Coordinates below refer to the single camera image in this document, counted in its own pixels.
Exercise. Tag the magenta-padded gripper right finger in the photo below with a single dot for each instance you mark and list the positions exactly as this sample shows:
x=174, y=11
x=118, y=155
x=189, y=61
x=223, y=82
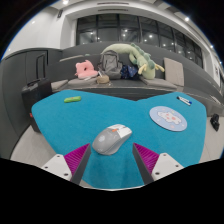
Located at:
x=148, y=161

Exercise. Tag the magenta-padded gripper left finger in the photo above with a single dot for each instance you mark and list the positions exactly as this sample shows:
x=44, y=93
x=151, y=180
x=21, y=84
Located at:
x=75, y=161

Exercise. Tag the grey and white computer mouse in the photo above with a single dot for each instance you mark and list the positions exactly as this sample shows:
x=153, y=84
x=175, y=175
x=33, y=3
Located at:
x=110, y=140

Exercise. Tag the round light blue mouse pad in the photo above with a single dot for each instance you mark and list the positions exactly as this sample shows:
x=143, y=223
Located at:
x=168, y=118

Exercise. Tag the white marker with black cap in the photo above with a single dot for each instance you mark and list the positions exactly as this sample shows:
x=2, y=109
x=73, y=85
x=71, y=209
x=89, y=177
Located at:
x=180, y=98

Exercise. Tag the white marker with blue cap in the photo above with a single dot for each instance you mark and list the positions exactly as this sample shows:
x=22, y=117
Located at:
x=187, y=101

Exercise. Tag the black bag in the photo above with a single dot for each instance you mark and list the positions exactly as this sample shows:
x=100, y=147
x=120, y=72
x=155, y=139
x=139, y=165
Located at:
x=215, y=121

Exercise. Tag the grey flat seat cushion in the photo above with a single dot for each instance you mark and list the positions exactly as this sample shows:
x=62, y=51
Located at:
x=81, y=82
x=59, y=84
x=158, y=82

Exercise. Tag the black suitcase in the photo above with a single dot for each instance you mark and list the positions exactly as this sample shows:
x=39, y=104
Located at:
x=35, y=93

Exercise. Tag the small beige pouch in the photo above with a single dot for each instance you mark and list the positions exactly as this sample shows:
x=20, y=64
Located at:
x=102, y=79

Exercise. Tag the dark blue patterned bag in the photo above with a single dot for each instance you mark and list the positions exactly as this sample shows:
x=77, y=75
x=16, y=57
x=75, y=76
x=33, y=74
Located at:
x=130, y=71

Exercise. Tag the pink plush cushion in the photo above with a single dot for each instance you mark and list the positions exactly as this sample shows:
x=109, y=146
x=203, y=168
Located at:
x=85, y=70

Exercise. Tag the grey upright back cushion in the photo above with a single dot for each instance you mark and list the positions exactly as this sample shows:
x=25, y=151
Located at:
x=174, y=71

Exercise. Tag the green dragon plush toy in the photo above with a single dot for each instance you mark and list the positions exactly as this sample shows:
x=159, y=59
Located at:
x=143, y=60

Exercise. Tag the grey backpack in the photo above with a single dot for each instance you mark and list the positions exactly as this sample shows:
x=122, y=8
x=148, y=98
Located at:
x=110, y=63

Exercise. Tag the grey upholstered bench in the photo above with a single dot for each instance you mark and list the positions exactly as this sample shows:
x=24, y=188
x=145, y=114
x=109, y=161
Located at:
x=83, y=50

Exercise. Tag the dark glass window wall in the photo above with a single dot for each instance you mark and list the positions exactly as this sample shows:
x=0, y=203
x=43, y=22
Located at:
x=133, y=28

